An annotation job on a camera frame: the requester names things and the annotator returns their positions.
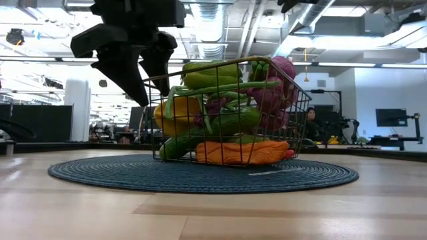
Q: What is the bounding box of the person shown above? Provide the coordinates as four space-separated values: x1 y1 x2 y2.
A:
304 107 324 141

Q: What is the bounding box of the round dark blue placemat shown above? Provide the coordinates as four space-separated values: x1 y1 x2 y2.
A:
47 153 360 195

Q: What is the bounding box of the smooth silver air duct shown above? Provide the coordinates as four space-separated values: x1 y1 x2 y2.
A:
270 0 337 63

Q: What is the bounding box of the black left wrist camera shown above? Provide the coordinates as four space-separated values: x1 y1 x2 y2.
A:
142 0 187 29

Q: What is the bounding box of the white pillar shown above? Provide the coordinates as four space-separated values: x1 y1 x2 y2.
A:
64 78 91 143

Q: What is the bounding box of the black ceiling device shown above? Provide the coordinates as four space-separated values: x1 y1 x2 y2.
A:
5 27 26 46

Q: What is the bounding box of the long ceiling light bar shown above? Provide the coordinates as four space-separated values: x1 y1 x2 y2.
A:
0 55 427 69

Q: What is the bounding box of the green bell pepper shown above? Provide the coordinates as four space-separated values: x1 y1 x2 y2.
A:
181 60 244 91

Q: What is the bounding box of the black metal rack frame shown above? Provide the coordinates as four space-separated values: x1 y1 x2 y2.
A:
302 89 343 114

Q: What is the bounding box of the black office desk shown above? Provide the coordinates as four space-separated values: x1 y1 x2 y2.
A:
372 135 425 151

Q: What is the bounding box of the black partition panel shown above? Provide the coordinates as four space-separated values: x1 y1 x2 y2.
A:
0 103 74 143

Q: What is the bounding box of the yellow star fruit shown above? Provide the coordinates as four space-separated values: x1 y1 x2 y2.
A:
153 95 202 137

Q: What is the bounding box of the gold wire basket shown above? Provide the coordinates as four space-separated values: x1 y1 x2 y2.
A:
143 56 313 167

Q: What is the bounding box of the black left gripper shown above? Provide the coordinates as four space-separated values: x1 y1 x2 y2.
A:
69 0 179 108

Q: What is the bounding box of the black wall monitor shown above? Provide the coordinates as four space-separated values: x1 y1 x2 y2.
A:
375 108 408 128

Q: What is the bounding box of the green long bean bundle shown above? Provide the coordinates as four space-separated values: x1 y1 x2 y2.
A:
164 59 282 135

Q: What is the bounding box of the long dark green cucumber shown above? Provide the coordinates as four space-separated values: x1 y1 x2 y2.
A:
158 105 262 161

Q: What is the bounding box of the black desk monitor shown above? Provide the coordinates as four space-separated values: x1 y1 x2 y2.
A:
129 106 147 133

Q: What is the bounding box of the long orange carrot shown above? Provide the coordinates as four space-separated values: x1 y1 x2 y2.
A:
195 139 291 166

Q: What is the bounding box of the short green cucumber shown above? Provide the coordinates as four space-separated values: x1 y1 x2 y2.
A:
229 134 268 145

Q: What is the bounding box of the purple dragon fruit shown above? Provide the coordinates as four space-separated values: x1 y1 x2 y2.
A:
194 55 300 133

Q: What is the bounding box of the grey metal block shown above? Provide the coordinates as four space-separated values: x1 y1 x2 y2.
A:
0 139 16 156

